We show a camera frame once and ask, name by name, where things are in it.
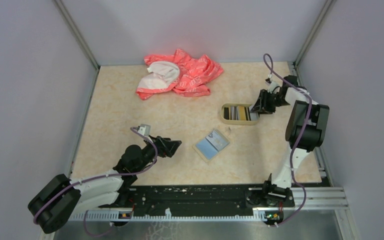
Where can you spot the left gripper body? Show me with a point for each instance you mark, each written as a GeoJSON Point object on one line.
{"type": "Point", "coordinates": [161, 150]}

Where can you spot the silver VIP credit card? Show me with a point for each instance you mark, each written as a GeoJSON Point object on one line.
{"type": "Point", "coordinates": [217, 140]}

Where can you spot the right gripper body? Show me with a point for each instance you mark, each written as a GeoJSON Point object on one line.
{"type": "Point", "coordinates": [278, 101]}

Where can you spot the pink patterned cloth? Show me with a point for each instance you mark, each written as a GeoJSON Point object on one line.
{"type": "Point", "coordinates": [184, 75]}

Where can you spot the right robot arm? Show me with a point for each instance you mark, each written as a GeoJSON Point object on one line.
{"type": "Point", "coordinates": [305, 131]}

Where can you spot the aluminium frame rail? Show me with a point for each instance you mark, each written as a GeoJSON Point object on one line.
{"type": "Point", "coordinates": [311, 198]}

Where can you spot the cream oval card tray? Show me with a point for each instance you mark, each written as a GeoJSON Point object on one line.
{"type": "Point", "coordinates": [242, 123]}

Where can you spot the stack of cards in tray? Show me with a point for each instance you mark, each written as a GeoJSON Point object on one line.
{"type": "Point", "coordinates": [238, 113]}

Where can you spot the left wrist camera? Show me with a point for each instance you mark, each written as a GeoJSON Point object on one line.
{"type": "Point", "coordinates": [144, 130]}

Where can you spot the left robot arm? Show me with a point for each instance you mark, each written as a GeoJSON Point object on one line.
{"type": "Point", "coordinates": [63, 197]}

